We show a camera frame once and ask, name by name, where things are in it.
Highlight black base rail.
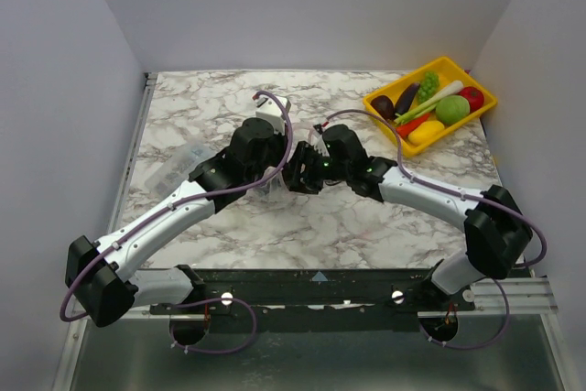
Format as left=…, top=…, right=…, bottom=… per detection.
left=149, top=269, right=474, bottom=333

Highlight clear plastic box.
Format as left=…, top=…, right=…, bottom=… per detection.
left=145, top=141, right=214, bottom=199

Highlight clear zip top bag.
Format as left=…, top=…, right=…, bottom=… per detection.
left=253, top=122, right=318, bottom=203

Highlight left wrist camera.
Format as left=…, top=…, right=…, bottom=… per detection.
left=253, top=95, right=286, bottom=135

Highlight dark red toy beet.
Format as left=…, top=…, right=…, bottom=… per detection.
left=370, top=95, right=395, bottom=121

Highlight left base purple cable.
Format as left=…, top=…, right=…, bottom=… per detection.
left=168, top=295, right=260, bottom=356

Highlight yellow plastic tray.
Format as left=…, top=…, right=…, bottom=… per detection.
left=363, top=57, right=498, bottom=157

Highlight green toy cabbage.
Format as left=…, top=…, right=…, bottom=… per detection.
left=435, top=95, right=470, bottom=125

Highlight red toy chili pepper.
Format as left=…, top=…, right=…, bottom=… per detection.
left=396, top=113, right=430, bottom=139

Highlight purple toy eggplant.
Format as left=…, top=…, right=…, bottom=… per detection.
left=395, top=82, right=420, bottom=116

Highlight red toy tomato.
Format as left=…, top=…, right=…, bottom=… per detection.
left=459, top=86, right=484, bottom=114

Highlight toy green onion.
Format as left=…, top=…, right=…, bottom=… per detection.
left=394, top=81, right=464, bottom=124

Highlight yellow toy mango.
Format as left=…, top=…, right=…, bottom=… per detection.
left=407, top=120, right=445, bottom=146

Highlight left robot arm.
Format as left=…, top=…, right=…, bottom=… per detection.
left=65, top=116, right=293, bottom=327

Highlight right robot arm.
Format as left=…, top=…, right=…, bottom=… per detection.
left=283, top=125, right=532, bottom=310

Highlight green toy grapes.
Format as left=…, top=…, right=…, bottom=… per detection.
left=416, top=71, right=440, bottom=104

